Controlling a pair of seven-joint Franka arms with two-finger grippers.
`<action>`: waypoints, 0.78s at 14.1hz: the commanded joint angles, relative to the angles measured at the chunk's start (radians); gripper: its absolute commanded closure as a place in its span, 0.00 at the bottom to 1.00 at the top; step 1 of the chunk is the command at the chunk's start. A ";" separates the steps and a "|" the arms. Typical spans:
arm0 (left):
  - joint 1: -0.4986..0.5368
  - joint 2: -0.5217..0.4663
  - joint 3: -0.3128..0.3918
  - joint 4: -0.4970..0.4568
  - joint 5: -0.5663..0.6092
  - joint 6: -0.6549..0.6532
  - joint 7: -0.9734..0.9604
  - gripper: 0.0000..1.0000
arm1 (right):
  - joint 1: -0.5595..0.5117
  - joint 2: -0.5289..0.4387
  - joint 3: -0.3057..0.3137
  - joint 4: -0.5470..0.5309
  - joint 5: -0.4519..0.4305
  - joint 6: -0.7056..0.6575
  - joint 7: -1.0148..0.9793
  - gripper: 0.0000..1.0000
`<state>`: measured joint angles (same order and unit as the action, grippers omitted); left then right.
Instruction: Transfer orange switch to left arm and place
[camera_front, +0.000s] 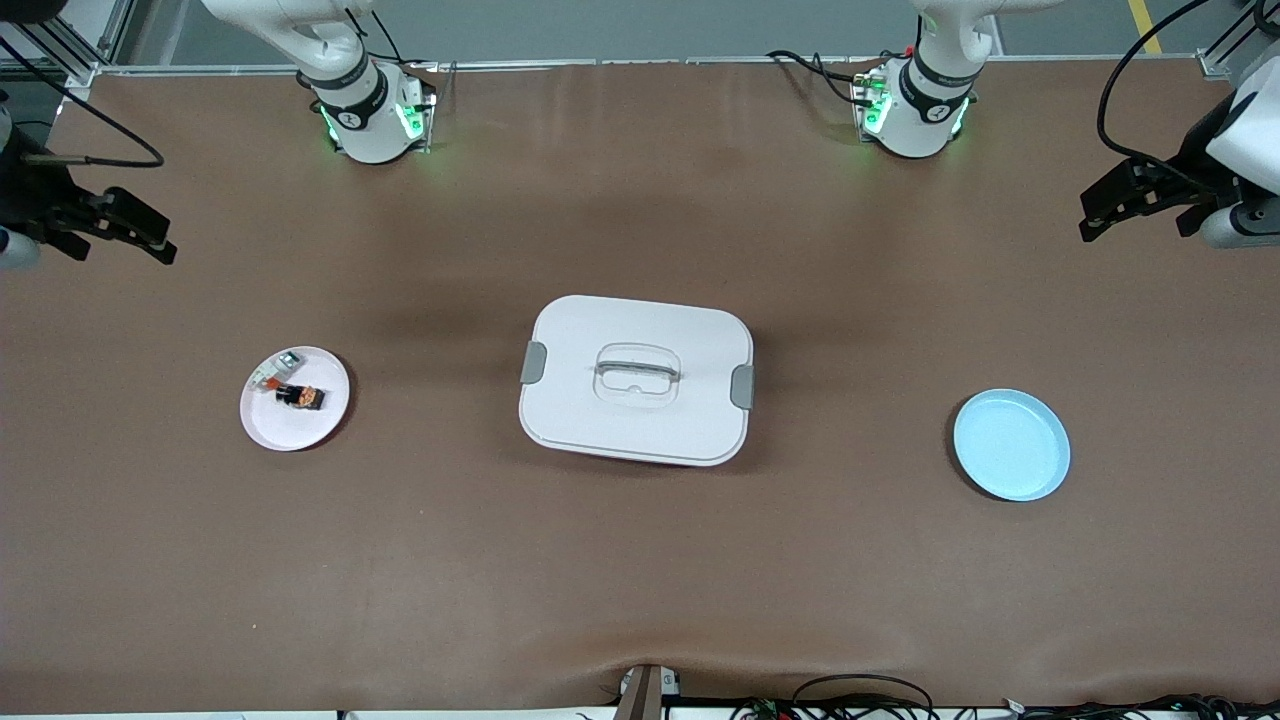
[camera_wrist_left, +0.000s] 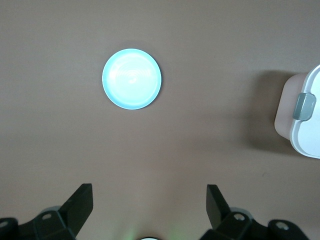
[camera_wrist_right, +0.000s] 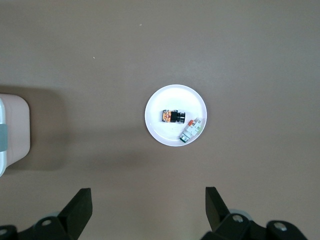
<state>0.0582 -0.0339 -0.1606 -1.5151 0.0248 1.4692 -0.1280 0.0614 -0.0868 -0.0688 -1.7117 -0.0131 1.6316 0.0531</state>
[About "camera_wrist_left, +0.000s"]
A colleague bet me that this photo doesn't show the light blue round plate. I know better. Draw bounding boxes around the light blue round plate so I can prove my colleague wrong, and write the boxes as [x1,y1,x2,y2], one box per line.
[101,48,163,110]

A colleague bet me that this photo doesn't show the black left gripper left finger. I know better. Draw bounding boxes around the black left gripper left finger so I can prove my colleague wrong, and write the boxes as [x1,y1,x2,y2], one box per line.
[0,183,95,240]

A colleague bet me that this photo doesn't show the white lidded box grey latches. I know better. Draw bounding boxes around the white lidded box grey latches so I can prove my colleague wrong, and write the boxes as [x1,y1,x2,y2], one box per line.
[274,63,320,160]

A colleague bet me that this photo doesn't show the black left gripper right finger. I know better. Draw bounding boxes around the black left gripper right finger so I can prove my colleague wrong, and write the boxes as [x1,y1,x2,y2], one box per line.
[199,184,311,240]

